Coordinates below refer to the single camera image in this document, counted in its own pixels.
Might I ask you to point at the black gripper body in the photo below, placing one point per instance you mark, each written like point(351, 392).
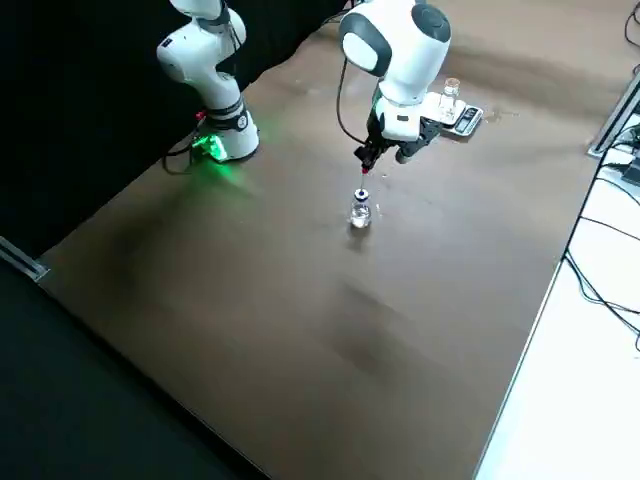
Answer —
point(376, 122)

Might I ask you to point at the clear glass bottle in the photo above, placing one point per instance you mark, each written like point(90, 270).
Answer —
point(449, 102)

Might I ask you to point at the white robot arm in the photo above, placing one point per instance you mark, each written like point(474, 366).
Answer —
point(220, 95)

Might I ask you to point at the clear dropper bottle blue cap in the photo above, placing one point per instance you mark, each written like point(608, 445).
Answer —
point(360, 215)

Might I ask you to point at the silver electronic balance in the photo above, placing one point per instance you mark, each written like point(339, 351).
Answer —
point(467, 122)

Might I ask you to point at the small dark adapter box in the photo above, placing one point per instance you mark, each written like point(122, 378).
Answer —
point(631, 174)

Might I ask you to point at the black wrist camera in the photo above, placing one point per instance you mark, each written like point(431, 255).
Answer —
point(422, 135)

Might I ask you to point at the aluminium profile post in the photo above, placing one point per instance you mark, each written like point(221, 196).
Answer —
point(615, 117)

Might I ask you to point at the aluminium table edge rail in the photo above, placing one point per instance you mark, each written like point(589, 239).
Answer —
point(25, 260)

